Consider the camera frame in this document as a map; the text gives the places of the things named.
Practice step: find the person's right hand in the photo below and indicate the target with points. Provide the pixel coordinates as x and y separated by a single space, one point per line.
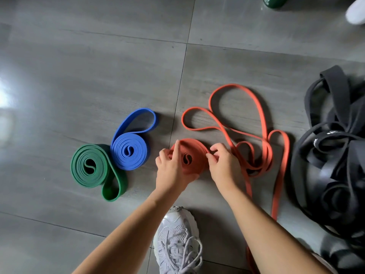
226 171

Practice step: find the person's left hand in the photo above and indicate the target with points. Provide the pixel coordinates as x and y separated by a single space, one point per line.
169 175

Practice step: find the person's right thumb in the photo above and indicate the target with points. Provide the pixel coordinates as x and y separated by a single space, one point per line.
211 160

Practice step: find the person's left thumb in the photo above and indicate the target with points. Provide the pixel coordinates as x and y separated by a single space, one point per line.
192 177

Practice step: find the orange resistance band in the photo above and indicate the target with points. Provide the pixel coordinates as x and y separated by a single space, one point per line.
263 145

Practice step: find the person's left forearm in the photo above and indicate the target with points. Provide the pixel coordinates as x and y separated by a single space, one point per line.
128 239

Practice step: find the person's right forearm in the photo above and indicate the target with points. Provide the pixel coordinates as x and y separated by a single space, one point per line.
271 242

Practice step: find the white laced sneaker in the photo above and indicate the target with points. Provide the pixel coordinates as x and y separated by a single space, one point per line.
176 239

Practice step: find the rolled blue resistance band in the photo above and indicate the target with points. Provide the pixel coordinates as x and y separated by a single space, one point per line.
129 151

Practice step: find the rolled green resistance band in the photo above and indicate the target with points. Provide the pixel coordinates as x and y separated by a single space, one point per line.
89 166

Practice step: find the pile of black resistance bands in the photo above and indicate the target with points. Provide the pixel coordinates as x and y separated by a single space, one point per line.
336 179

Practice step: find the dark green bottle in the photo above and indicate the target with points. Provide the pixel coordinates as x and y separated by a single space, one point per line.
274 1

